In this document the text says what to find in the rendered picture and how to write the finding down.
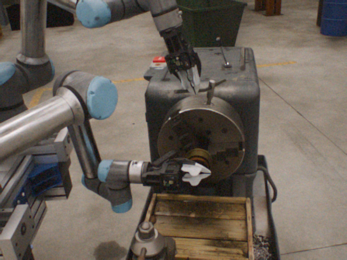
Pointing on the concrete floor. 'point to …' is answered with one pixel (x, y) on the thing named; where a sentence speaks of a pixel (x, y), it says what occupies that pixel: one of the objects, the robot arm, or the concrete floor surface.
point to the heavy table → (267, 5)
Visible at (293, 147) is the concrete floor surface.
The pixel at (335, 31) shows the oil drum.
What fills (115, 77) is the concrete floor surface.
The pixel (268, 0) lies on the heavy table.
